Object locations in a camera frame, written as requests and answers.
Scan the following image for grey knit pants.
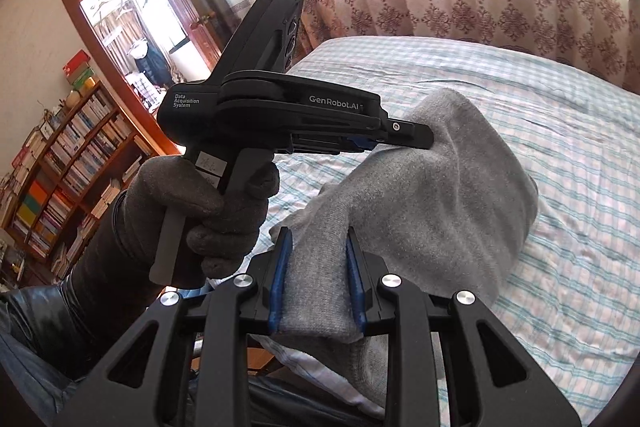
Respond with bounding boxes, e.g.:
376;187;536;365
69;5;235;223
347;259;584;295
262;89;538;414

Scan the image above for black sleeved left forearm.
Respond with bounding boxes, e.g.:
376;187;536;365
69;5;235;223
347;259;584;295
0;190;162;427

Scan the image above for grey gloved left hand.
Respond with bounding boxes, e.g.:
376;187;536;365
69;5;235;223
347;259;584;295
113;156;280;288

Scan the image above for wooden bookshelf with books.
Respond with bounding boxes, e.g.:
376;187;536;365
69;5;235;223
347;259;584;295
1;51;157;289

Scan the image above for plaid pink blue bedsheet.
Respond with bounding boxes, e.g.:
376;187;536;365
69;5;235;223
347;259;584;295
257;37;639;424

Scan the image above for brown wooden door frame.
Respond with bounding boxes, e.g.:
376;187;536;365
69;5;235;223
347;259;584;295
60;0;231;157

